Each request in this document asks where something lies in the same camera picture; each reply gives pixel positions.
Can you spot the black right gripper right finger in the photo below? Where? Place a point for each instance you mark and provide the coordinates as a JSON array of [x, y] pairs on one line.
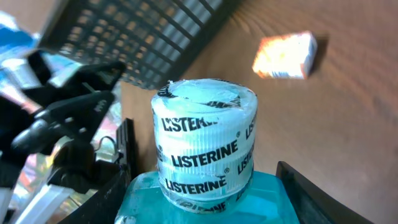
[[312, 204]]

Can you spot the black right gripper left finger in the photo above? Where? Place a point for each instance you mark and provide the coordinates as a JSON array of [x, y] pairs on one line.
[[103, 207]]

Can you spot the teal mouthwash bottle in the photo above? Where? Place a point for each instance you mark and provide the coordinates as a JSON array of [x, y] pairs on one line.
[[204, 133]]

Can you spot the orange small box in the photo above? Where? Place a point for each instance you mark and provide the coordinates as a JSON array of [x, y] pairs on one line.
[[288, 56]]

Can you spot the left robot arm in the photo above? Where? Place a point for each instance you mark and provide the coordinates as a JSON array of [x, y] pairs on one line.
[[75, 110]]

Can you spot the grey plastic shopping basket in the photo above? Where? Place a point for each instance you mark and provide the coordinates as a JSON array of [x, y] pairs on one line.
[[157, 40]]

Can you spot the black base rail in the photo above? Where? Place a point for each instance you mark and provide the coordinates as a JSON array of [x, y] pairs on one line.
[[126, 147]]

